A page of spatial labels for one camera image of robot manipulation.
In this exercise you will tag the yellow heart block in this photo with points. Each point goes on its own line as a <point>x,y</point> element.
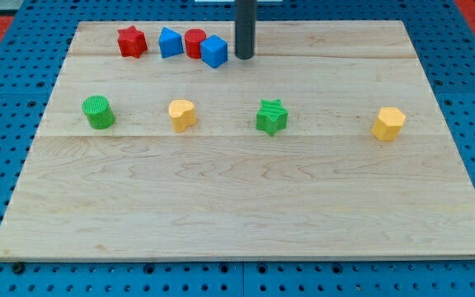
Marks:
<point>182,114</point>

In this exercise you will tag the green star block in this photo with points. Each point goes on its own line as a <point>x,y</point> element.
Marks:
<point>271,116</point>

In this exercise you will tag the light wooden board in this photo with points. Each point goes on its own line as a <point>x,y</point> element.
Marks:
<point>322,189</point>

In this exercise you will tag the blue cube block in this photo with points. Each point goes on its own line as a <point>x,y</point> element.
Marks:
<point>214,51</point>

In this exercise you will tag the red cylinder block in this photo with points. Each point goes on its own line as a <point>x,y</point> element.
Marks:
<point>193,38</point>

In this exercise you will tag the blue triangle block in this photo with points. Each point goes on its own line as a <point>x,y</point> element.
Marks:
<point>170,43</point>

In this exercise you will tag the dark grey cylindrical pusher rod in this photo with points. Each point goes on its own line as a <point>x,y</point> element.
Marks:
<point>245,28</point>

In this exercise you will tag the green cylinder block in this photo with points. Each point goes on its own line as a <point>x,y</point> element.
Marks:
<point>98,112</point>

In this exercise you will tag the red star block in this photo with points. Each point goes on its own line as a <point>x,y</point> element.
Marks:
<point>131,42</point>

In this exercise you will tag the yellow hexagon block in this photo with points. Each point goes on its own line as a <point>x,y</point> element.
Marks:
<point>388,123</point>

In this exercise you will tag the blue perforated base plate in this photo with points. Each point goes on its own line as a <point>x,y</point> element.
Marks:
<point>34,38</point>

